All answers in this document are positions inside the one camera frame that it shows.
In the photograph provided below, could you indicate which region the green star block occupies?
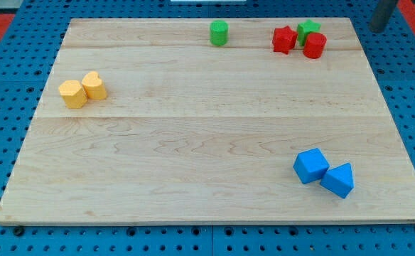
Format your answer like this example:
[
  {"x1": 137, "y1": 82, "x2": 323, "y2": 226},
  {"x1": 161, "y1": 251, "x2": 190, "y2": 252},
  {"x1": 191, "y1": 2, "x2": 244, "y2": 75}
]
[{"x1": 296, "y1": 19, "x2": 321, "y2": 46}]

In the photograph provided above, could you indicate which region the red star block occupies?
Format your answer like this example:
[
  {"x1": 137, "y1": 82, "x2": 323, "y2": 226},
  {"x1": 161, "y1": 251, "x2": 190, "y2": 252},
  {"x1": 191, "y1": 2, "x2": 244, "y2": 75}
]
[{"x1": 272, "y1": 26, "x2": 298, "y2": 54}]

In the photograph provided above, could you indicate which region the wooden board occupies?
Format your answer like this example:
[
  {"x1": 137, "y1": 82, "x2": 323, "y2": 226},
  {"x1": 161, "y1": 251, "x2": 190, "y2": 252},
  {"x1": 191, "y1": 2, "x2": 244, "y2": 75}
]
[{"x1": 0, "y1": 18, "x2": 415, "y2": 226}]

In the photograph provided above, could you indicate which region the green cylinder block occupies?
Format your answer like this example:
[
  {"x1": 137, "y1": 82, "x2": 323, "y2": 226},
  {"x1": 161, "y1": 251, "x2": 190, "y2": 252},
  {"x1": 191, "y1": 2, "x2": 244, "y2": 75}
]
[{"x1": 210, "y1": 20, "x2": 229, "y2": 46}]

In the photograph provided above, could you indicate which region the blue cube block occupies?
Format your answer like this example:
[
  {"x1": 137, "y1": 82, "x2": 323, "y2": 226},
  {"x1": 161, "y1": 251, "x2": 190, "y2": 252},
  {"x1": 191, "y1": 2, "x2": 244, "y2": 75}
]
[{"x1": 293, "y1": 148, "x2": 330, "y2": 184}]

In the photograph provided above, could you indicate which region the yellow heart block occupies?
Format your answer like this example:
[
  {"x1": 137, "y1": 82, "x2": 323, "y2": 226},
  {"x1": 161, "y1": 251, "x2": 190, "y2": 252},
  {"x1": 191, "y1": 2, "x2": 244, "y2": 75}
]
[{"x1": 82, "y1": 71, "x2": 107, "y2": 100}]

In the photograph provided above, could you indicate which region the red cylinder block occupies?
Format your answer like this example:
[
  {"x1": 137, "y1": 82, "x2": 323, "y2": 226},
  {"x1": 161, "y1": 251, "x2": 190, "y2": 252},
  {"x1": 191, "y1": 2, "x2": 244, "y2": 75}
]
[{"x1": 303, "y1": 33, "x2": 327, "y2": 59}]

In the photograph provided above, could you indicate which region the yellow hexagon block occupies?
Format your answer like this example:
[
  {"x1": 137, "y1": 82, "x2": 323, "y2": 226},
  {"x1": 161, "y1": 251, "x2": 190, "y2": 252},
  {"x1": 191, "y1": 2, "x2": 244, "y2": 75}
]
[{"x1": 58, "y1": 80, "x2": 87, "y2": 109}]

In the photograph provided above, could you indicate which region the blue triangle block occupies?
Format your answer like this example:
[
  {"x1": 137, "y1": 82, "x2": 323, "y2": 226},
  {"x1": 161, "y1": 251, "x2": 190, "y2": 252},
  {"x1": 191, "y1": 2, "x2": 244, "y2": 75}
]
[{"x1": 320, "y1": 163, "x2": 355, "y2": 198}]

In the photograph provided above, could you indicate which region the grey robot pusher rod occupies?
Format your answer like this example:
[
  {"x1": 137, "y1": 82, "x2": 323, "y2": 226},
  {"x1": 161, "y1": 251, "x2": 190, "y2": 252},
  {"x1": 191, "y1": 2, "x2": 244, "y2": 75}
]
[{"x1": 368, "y1": 0, "x2": 399, "y2": 33}]

